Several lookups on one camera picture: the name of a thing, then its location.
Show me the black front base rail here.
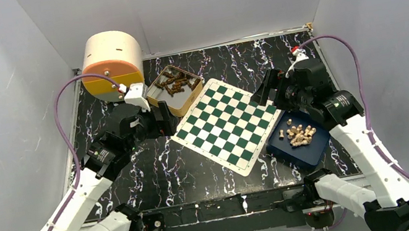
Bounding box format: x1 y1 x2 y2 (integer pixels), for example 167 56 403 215
144 184 315 231

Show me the tan square tin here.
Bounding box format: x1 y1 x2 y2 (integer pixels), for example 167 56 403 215
147 65 204 118

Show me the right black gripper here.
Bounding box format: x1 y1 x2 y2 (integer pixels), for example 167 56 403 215
245 63 313 119

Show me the pile of light chess pieces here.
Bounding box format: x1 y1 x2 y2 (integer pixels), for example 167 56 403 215
286 124 317 147

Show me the dark blue tray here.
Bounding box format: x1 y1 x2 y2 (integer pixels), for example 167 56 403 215
266 111 330 171

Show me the lying light piece in tray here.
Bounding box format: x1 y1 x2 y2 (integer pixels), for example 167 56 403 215
278 129 285 139

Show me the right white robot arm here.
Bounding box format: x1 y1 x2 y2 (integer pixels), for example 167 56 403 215
251 59 409 231

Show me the green white chess board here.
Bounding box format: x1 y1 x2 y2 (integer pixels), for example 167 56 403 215
172 79 281 177

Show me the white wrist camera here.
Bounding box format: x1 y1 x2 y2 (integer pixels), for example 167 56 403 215
285 46 309 79
124 82 150 111

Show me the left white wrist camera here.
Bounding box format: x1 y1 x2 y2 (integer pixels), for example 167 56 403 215
124 82 150 111

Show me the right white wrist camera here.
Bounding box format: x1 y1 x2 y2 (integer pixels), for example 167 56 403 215
285 46 309 79

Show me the cream round drawer box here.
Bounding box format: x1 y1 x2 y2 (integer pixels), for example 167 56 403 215
82 30 145 102

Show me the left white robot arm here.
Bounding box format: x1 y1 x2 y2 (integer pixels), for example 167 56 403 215
40 101 179 231

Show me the pile of dark chess pieces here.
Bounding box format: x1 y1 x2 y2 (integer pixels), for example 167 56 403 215
154 71 202 97

